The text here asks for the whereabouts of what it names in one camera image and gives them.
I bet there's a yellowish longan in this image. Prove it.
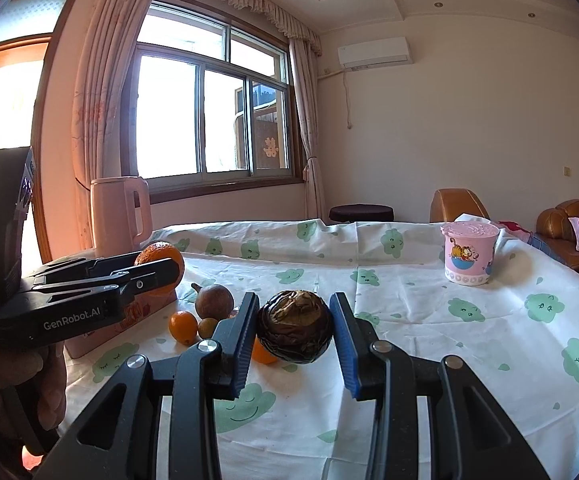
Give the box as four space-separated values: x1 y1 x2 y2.
198 318 219 339

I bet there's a large orange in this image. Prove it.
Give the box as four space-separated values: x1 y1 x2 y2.
134 240 184 296

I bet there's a small orange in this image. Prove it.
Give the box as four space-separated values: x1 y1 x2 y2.
252 337 279 365
168 311 198 347

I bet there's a brown passion fruit with stem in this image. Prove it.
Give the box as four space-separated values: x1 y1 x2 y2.
191 283 234 321

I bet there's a dark brown chestnut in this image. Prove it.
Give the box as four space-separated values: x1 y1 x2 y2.
256 290 334 364

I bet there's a left hand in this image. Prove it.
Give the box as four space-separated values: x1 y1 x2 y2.
0 344 67 479

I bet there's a pink metal tin box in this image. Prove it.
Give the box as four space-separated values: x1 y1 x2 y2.
63 286 178 360

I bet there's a pink electric kettle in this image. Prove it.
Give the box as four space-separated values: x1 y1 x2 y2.
90 177 153 257

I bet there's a white green cloud tablecloth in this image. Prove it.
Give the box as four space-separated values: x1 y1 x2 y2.
56 212 579 480

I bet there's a pink cartoon cup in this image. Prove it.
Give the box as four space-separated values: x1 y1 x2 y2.
440 221 500 286

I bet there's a dark round stool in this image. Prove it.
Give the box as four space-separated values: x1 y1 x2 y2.
329 204 395 223

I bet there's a brown leather sofa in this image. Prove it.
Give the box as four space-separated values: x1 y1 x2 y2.
536 200 579 273

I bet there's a brown leather chair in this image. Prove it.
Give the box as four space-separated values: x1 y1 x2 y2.
429 188 489 222

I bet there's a pink curtain left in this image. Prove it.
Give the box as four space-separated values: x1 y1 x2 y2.
72 0 322 249

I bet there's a pink curtain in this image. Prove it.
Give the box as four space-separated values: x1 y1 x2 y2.
289 38 325 220
72 0 322 249

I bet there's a pink curtain right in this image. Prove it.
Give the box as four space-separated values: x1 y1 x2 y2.
289 38 325 220

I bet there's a white air conditioner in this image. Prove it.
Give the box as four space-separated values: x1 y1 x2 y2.
338 37 412 70

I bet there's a window with frame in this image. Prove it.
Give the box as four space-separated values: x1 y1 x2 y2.
122 0 303 204

